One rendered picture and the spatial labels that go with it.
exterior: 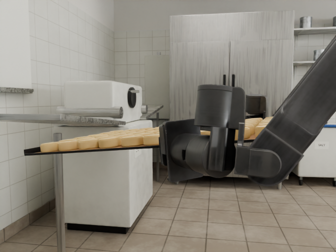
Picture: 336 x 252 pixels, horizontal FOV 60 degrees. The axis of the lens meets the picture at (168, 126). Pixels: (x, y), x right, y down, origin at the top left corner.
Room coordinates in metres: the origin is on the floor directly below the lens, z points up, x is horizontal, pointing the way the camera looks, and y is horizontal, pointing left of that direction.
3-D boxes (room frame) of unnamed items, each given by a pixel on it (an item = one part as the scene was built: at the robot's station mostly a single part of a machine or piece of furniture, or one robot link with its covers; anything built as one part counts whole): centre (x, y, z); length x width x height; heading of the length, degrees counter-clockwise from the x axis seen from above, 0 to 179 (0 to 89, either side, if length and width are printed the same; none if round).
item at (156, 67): (4.42, 0.14, 1.28); 0.42 x 0.06 x 1.00; 81
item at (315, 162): (3.74, -1.88, 0.39); 0.64 x 0.54 x 0.77; 173
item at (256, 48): (3.79, -0.77, 1.03); 1.40 x 0.91 x 2.05; 81
